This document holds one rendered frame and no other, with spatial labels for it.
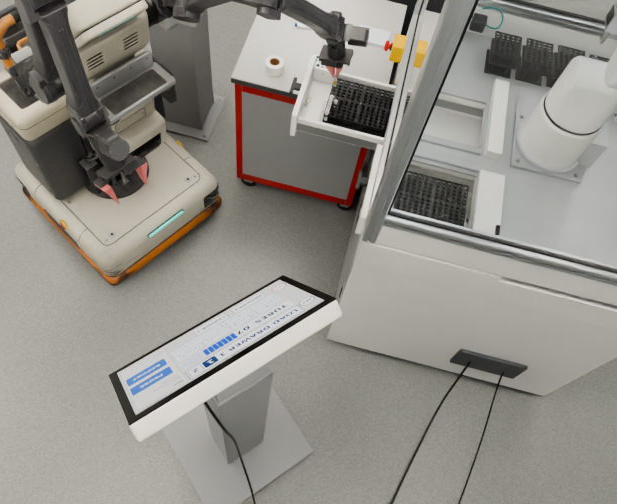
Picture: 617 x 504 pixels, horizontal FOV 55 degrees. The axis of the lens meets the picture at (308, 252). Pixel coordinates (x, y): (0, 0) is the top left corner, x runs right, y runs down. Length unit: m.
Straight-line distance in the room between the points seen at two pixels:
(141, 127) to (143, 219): 0.53
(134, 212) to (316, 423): 1.15
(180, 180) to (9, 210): 0.85
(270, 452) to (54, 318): 1.07
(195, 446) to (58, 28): 1.61
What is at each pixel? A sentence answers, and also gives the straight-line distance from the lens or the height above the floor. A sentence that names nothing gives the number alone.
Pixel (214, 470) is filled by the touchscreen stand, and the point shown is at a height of 0.04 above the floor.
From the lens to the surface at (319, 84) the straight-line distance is 2.21.
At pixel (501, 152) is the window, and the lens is 1.37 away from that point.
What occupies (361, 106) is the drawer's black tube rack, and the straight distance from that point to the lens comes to 2.08.
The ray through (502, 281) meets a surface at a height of 0.92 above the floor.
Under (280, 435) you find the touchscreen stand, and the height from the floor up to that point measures 0.04.
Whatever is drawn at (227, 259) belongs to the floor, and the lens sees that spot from 2.72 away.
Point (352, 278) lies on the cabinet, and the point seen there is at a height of 0.68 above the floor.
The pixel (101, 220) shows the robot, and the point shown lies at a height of 0.28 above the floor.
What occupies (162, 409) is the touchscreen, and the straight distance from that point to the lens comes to 1.28.
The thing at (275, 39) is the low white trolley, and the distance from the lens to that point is 2.46.
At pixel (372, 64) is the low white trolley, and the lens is 2.43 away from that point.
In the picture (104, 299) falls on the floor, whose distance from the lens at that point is 2.71.
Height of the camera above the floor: 2.43
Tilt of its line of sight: 62 degrees down
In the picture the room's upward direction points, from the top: 12 degrees clockwise
